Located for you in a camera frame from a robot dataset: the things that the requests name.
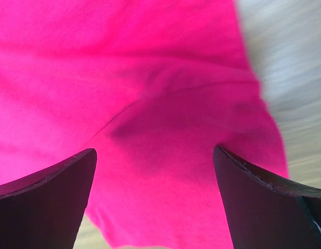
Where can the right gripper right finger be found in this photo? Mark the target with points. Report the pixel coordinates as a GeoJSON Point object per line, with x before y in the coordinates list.
{"type": "Point", "coordinates": [265, 210]}

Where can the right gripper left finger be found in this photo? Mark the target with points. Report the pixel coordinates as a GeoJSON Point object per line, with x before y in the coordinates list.
{"type": "Point", "coordinates": [45, 209]}

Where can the pink red t shirt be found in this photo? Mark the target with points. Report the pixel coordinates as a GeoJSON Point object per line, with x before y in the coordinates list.
{"type": "Point", "coordinates": [153, 86]}

